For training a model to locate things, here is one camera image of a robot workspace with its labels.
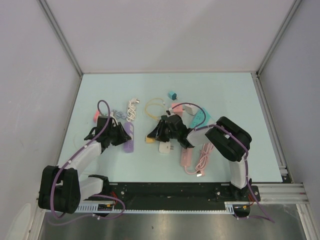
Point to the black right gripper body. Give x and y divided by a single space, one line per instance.
169 134

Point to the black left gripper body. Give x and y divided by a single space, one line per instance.
112 134

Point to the yellow plug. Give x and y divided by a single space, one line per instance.
149 140

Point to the white charger plug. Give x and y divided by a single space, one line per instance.
165 147

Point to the pink cube socket adapter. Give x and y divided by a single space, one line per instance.
177 109

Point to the red pink plug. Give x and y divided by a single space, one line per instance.
96 115

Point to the teal power strip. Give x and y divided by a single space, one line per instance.
201 119

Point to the pink power strip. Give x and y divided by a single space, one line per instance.
186 157

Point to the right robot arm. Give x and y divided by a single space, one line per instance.
231 141

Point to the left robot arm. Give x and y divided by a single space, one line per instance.
61 190

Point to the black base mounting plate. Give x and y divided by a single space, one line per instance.
217 191

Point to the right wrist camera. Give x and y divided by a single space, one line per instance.
169 111

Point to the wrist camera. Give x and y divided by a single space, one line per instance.
114 120
169 111

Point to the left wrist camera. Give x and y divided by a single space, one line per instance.
114 120

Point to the blue cable duct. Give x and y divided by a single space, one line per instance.
205 207

